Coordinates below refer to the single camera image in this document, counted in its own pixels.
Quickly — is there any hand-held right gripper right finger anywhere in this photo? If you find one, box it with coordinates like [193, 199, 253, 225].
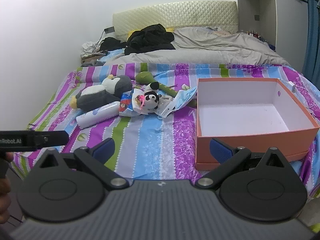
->
[194, 137, 292, 191]

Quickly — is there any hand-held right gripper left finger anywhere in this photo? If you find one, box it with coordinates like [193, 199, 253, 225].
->
[33, 137, 130, 191]

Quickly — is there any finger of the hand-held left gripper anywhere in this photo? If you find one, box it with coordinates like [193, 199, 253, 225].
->
[37, 130, 69, 148]

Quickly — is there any orange cardboard box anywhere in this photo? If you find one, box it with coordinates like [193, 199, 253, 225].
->
[195, 77, 320, 171]

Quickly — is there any blue red tissue packet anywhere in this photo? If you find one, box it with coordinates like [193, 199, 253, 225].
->
[119, 88, 143, 117]

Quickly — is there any blue face mask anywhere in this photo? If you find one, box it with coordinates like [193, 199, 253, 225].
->
[157, 86, 198, 118]

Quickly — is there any clear plastic packet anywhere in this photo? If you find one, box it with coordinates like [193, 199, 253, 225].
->
[157, 102, 180, 118]

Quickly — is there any small black white panda plush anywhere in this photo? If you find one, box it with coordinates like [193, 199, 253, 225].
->
[134, 82, 175, 113]

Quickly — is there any person's left hand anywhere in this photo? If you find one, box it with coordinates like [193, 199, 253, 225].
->
[0, 152, 14, 224]

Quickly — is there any white spray bottle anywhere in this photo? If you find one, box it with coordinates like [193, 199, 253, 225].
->
[76, 101, 121, 130]

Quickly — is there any grey white penguin plush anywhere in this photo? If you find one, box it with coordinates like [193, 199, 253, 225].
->
[70, 75, 133, 110]

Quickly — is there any green massage stick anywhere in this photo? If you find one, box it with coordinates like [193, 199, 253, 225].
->
[135, 71, 198, 107]

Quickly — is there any brown cardboard carton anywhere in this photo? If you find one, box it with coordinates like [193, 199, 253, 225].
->
[80, 52, 107, 67]

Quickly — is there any white crumpled cloth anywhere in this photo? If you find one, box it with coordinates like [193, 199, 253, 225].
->
[81, 41, 100, 57]

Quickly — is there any grey duvet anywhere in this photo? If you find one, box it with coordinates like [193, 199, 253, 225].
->
[100, 26, 292, 67]

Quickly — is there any black crumpled garment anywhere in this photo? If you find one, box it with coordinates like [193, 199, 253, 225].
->
[99, 37, 127, 52]

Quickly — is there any black jacket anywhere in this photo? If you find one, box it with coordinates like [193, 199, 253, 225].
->
[124, 24, 176, 55]

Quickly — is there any yellow pillow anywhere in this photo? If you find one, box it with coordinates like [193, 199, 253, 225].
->
[127, 27, 174, 37]

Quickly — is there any pale floral pillow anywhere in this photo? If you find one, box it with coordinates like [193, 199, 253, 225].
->
[205, 26, 235, 37]

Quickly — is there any row of small bottles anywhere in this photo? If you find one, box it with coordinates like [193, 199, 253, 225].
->
[246, 30, 269, 43]

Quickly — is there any cream quilted headboard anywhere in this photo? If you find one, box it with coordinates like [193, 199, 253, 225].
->
[112, 1, 238, 42]

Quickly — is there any blue curtain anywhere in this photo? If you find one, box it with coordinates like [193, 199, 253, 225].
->
[301, 0, 320, 85]

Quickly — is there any grey wardrobe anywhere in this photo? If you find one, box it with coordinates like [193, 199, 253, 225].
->
[236, 0, 310, 53]

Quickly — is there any white charger with cable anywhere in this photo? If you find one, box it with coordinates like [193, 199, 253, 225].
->
[287, 81, 313, 109]

